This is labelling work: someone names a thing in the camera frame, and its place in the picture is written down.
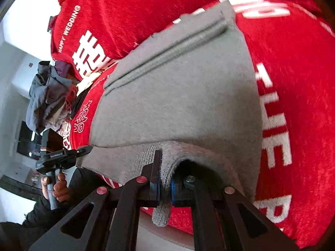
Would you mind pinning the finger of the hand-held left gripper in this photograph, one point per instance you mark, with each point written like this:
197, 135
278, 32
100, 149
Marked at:
83, 151

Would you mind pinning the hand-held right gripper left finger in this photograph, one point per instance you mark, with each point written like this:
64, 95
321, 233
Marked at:
155, 185

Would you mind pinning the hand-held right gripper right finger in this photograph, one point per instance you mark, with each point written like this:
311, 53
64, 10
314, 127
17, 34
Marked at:
175, 190

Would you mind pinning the grey knit sweater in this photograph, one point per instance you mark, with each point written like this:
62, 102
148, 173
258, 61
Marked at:
183, 96

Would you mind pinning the person's left forearm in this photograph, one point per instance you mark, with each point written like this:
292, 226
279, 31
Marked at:
34, 217

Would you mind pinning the pile of grey clothes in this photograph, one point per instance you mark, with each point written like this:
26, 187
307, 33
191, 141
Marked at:
44, 96

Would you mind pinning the person's left hand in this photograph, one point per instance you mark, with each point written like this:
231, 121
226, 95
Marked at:
61, 190

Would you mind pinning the dark screen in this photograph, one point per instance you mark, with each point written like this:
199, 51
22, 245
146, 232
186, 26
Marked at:
26, 138

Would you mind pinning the red printed quilt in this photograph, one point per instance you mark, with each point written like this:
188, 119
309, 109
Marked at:
117, 18

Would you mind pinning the red printed bedsheet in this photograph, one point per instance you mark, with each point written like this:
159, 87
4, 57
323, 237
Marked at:
288, 83

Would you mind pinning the brown bed frame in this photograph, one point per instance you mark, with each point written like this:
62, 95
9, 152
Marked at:
170, 232

